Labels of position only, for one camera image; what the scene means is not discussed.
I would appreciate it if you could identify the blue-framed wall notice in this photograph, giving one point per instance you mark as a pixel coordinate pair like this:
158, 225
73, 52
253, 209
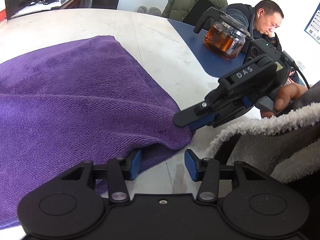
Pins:
313, 25

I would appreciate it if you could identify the person's right hand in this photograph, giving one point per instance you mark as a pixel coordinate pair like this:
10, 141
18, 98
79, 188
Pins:
290, 92

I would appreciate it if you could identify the blue table mat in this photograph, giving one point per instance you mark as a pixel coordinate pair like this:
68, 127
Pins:
192, 42

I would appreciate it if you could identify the person's right forearm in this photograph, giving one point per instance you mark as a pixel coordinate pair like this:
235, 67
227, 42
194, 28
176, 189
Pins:
311, 95

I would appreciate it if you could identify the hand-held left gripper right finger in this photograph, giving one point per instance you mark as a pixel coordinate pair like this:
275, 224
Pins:
191, 166

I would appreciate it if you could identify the purple towel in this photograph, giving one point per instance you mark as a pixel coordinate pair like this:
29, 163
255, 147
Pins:
75, 105

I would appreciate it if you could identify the black inkjet printer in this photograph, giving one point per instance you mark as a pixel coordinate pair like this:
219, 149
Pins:
20, 2

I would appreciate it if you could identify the grey plush slipper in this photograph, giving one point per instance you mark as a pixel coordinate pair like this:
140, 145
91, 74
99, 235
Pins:
155, 11
143, 10

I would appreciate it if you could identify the glass teapot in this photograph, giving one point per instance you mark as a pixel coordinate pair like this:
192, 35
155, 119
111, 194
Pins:
225, 40

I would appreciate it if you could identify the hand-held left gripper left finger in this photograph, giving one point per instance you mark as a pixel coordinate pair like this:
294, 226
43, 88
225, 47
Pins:
136, 163

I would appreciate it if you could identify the white paper sheets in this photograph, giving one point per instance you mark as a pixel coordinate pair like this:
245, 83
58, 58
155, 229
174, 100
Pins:
42, 7

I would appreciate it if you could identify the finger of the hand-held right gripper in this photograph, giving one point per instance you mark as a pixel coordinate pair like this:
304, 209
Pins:
192, 116
230, 116

